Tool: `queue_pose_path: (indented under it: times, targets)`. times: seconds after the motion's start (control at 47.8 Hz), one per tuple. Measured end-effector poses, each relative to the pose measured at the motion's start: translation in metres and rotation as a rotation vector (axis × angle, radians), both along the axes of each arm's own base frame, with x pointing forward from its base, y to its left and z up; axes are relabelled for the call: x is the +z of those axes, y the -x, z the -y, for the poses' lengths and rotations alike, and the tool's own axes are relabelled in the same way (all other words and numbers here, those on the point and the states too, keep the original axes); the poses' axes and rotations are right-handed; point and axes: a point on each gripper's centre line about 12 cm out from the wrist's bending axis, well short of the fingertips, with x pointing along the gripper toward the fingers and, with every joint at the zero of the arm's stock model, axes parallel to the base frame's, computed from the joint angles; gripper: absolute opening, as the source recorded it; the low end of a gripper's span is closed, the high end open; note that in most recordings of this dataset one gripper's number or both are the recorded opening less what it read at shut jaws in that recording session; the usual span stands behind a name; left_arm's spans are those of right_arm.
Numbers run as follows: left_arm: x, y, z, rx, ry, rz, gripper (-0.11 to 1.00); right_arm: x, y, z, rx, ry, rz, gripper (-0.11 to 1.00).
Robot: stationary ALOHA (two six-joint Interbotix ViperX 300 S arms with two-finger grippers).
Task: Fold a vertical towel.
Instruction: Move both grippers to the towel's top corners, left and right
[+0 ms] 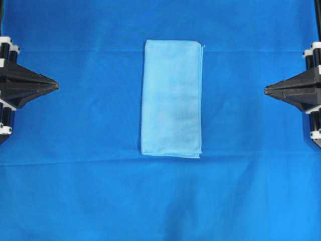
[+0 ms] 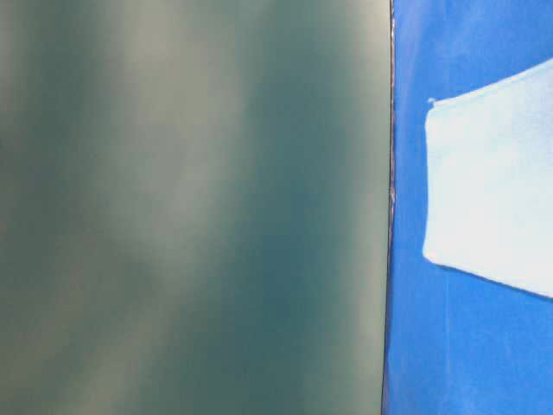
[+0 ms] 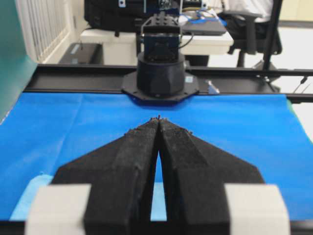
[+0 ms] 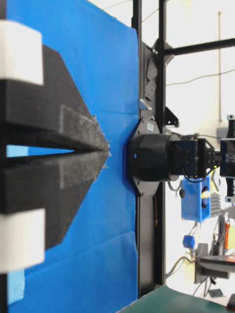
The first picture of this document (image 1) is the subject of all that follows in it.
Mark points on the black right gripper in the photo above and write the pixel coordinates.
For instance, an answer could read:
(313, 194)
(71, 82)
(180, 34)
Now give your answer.
(306, 100)

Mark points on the blue table cloth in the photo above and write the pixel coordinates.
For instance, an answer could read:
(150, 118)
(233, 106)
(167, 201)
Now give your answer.
(73, 169)

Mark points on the light blue towel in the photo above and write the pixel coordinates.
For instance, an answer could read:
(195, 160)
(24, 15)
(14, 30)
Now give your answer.
(171, 99)

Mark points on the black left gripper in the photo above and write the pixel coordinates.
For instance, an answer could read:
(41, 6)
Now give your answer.
(17, 100)

